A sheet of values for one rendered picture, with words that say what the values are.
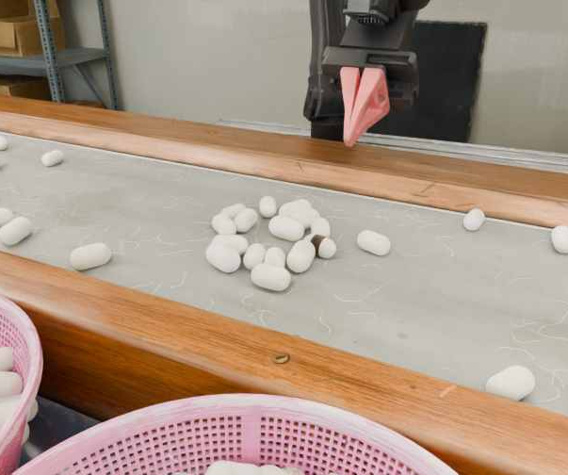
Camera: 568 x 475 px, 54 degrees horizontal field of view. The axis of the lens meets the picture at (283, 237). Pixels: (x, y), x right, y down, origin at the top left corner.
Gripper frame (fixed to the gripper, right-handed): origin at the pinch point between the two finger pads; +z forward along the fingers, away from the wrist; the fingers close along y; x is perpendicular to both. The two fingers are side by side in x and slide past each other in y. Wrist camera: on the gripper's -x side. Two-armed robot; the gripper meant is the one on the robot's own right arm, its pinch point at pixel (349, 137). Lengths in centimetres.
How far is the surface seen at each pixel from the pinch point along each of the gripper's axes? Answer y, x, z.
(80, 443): 0.1, -22.7, 34.6
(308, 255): 2.2, -5.8, 16.2
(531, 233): 19.5, 6.4, 4.4
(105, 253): -14.5, -9.9, 21.5
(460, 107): -14, 150, -116
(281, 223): -2.6, -3.0, 12.6
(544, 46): 13, 135, -137
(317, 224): 0.6, -2.0, 11.5
